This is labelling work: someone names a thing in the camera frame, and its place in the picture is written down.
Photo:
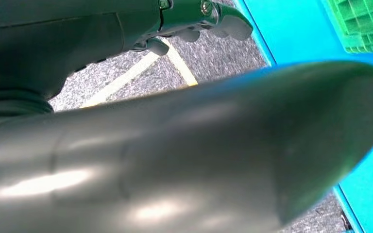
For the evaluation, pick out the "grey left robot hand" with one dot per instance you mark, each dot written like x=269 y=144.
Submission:
x=173 y=151

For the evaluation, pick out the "blue metal shelf rack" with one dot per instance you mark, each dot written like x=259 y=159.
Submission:
x=296 y=29

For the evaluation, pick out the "yellow floor tape square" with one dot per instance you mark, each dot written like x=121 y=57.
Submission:
x=125 y=77

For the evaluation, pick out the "green plastic crate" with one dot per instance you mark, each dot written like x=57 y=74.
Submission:
x=363 y=25

